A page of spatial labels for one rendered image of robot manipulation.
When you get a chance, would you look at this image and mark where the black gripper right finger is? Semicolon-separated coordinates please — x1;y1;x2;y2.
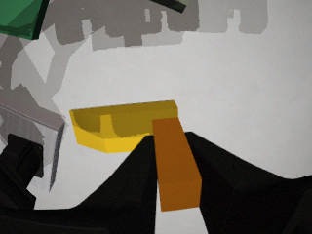
184;132;312;234

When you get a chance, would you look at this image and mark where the yellow wheel chock with orange handle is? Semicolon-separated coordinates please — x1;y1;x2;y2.
69;100;202;212

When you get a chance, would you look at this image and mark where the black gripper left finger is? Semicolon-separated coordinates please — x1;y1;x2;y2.
0;134;157;234

